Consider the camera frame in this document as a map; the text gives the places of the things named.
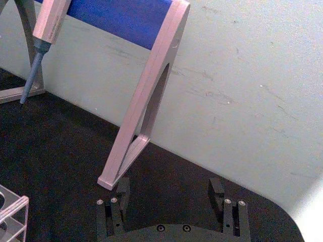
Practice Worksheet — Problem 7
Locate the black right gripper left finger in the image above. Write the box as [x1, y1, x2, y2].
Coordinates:
[96, 177, 131, 238]

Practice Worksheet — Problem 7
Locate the black table cloth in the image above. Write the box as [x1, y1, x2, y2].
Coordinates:
[0, 67, 306, 242]

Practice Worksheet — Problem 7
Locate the grey stand with blue bar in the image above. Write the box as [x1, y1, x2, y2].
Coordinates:
[0, 0, 191, 191]

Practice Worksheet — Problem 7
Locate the clear plastic rack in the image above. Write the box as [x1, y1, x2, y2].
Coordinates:
[0, 184, 30, 242]

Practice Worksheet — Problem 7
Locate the plain pale wall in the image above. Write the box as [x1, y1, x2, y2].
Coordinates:
[0, 0, 323, 242]

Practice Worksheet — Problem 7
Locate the grey pipette with slim tip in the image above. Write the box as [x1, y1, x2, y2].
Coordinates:
[19, 0, 73, 105]

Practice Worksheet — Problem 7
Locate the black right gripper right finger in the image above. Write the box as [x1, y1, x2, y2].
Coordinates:
[207, 177, 251, 238]

